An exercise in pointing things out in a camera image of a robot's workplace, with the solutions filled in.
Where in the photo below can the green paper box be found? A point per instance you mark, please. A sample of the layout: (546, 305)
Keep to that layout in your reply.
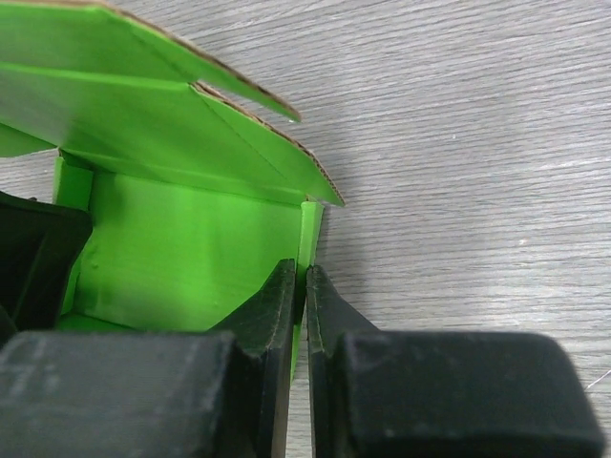
(193, 199)

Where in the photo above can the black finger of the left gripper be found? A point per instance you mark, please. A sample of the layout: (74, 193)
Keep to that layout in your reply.
(40, 243)

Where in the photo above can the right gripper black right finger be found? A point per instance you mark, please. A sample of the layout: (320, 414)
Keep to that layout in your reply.
(389, 393)

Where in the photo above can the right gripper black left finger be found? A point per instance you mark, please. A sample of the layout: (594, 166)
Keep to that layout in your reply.
(219, 393)

